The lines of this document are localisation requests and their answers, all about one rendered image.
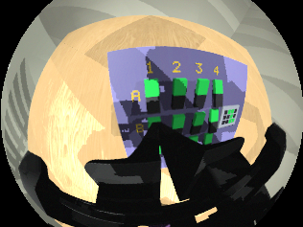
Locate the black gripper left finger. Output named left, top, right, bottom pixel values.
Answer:
left=84, top=122, right=162, bottom=199

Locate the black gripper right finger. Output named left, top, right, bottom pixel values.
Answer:
left=155, top=122, right=245, bottom=202

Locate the lavender switch panel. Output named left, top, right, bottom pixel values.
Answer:
left=107, top=46, right=248, bottom=157

